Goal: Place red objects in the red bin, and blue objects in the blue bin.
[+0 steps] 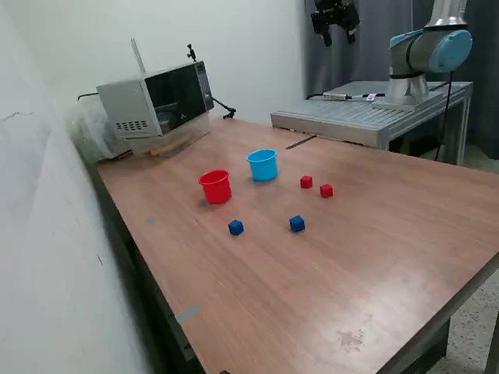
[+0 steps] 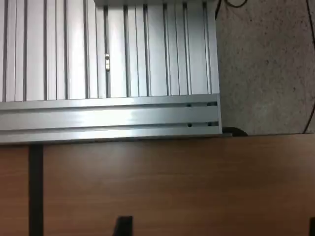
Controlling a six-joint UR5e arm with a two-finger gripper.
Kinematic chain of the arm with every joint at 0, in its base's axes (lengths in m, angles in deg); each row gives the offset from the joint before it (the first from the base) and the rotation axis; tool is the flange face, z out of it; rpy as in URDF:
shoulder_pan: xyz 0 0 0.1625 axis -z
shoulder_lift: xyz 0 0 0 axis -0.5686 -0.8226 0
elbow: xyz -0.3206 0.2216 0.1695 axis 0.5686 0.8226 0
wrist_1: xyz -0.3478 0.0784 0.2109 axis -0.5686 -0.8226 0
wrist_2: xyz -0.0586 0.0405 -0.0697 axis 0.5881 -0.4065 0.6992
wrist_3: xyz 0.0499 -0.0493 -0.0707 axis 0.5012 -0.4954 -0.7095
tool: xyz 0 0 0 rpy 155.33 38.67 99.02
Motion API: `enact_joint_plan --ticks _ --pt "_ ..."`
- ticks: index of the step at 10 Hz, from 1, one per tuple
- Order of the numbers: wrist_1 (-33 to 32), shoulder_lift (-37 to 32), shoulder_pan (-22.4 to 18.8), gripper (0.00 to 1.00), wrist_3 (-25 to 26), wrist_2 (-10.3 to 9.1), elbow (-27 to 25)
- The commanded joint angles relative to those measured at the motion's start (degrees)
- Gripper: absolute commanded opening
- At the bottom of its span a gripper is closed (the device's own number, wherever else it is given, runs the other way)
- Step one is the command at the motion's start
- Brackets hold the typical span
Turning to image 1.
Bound silver microwave oven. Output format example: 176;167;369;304
96;60;216;138

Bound translucent plastic bag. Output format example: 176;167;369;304
64;95;133;164

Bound grey tape strip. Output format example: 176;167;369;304
174;304;202;325

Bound blue plastic cup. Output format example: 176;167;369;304
246;148;279;182

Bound wooden sticks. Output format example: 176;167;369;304
142;138;192;157

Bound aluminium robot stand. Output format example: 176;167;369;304
270;80;474;167

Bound black hanging robot cable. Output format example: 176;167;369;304
434;69;455;161

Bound thin white rod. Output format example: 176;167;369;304
130;37;147;75

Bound dark flat strip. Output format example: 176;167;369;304
285;135;317;150

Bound red plastic cup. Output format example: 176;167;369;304
197;168;233;205

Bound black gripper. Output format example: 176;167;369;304
310;0;360;48

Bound grey table leg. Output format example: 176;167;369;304
405;317;452;374

